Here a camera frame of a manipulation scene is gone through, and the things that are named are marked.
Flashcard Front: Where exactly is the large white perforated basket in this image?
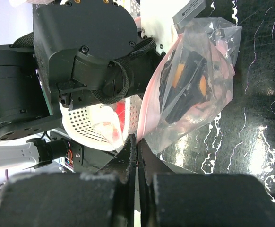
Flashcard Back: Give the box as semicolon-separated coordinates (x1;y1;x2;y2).
60;95;142;153

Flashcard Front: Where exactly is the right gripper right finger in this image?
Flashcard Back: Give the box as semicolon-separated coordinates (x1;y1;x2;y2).
137;140;275;227

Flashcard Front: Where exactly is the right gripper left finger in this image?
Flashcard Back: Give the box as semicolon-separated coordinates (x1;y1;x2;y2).
0;135;136;227

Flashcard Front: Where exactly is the clear zip top bag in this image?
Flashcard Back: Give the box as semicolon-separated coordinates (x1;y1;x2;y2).
134;17;242;153

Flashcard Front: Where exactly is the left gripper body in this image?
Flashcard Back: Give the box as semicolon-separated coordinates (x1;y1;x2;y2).
159;51;210;124

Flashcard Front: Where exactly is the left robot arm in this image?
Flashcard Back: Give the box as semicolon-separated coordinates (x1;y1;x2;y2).
0;0;163;169

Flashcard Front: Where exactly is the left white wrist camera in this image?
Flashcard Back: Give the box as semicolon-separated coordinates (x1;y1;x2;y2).
137;0;206;52

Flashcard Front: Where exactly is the red fake apple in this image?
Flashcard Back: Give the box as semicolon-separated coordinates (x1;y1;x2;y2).
112;101;127;141

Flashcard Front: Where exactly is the orange fake fruit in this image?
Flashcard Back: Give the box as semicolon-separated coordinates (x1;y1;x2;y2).
172;64;207;96

